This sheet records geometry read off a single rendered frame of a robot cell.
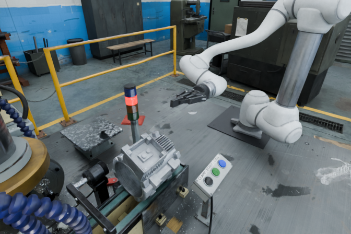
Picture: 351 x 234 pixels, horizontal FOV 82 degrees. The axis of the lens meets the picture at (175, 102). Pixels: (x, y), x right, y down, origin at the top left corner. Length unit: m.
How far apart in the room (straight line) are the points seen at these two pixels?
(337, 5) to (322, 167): 0.80
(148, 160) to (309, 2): 0.92
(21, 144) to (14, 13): 5.16
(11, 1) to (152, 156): 5.11
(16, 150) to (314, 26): 1.10
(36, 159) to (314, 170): 1.23
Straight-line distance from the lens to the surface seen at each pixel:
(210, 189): 0.73
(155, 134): 0.86
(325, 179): 1.32
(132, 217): 0.84
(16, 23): 5.61
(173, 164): 0.82
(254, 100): 1.31
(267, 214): 1.05
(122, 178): 0.90
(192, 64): 1.09
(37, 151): 0.51
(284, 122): 1.20
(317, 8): 1.09
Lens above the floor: 1.62
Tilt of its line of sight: 28 degrees down
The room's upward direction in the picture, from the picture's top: straight up
